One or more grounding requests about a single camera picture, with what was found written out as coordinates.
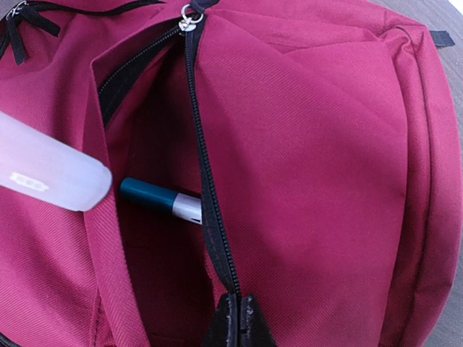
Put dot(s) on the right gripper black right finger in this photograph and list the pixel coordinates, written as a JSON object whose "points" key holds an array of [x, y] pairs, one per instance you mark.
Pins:
{"points": [[254, 330]]}

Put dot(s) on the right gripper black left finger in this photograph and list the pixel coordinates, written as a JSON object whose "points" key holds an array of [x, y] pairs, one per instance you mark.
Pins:
{"points": [[224, 328]]}

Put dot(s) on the red backpack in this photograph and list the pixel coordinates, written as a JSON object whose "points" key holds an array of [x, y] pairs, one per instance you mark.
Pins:
{"points": [[320, 136]]}

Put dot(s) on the beige highlighter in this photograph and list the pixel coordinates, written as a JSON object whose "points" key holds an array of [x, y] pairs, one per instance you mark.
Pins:
{"points": [[37, 165]]}

